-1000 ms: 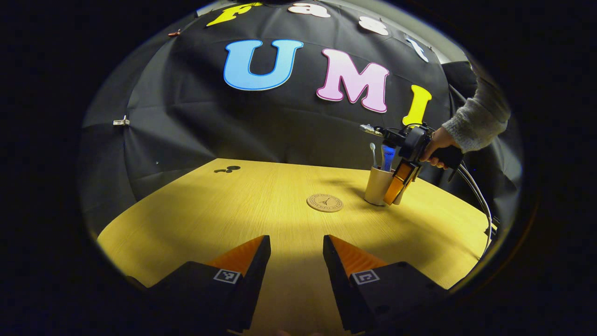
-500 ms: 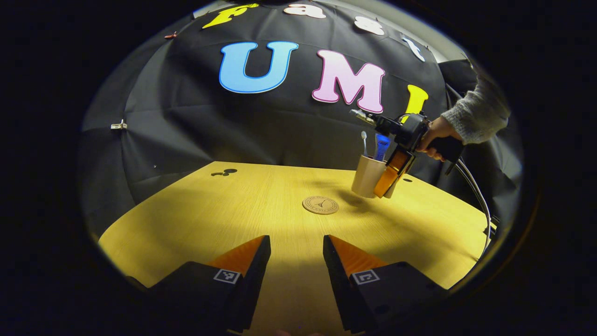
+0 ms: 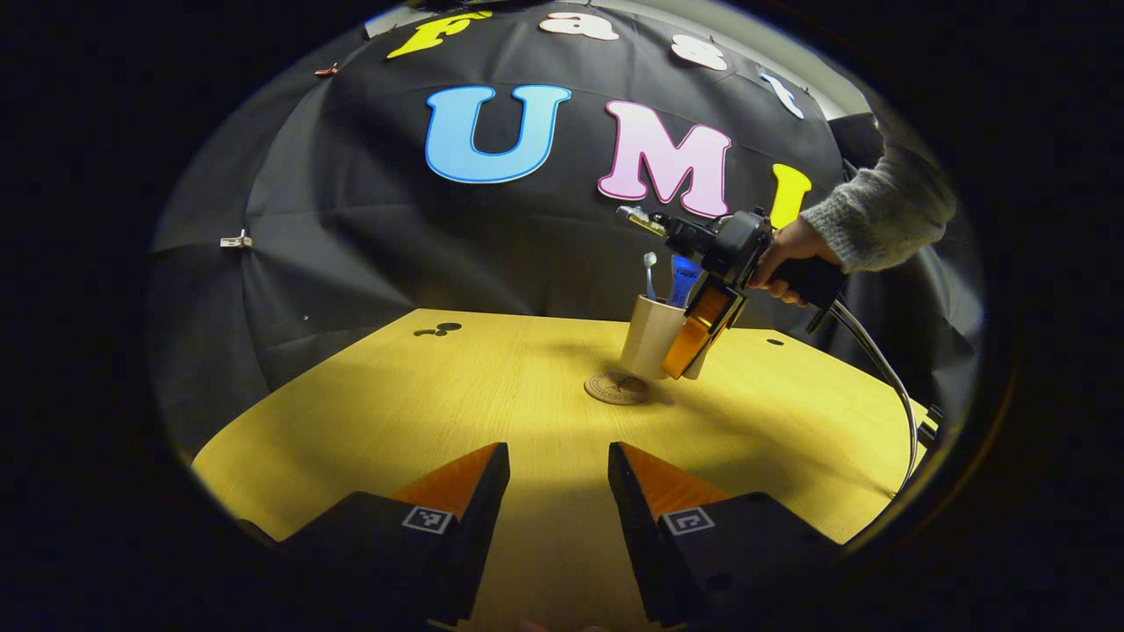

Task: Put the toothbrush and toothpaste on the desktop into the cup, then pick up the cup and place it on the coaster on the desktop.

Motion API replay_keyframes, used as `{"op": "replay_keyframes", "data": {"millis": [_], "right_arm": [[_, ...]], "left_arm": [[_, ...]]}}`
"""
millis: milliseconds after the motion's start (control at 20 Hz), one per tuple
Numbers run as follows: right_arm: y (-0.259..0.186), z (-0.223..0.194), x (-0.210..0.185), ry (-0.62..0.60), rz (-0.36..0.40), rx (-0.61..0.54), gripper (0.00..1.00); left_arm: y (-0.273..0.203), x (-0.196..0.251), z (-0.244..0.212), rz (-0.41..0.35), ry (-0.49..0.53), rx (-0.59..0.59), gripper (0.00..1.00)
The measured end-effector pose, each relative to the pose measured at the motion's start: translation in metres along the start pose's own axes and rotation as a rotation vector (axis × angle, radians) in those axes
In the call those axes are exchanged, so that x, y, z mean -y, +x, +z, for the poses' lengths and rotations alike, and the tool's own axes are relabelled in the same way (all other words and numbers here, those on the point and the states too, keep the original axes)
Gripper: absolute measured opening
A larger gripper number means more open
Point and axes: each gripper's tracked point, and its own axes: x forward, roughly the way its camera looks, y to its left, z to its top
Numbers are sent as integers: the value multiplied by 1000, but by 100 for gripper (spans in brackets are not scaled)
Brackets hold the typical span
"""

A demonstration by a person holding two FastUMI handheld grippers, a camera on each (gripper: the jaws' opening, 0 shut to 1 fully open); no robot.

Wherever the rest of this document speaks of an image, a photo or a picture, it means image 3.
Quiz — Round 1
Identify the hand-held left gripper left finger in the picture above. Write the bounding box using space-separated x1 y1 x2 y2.
235 442 512 629

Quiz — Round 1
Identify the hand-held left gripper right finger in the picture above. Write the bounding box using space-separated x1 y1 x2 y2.
608 442 848 629

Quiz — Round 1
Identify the beige cup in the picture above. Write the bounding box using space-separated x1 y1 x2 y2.
619 294 714 382

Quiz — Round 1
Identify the round brown coaster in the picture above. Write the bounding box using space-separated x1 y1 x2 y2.
584 372 652 406

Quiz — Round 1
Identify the wooden desktop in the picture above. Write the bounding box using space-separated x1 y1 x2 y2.
191 307 940 632

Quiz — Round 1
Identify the black backdrop cloth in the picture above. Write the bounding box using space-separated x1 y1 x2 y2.
148 0 984 462

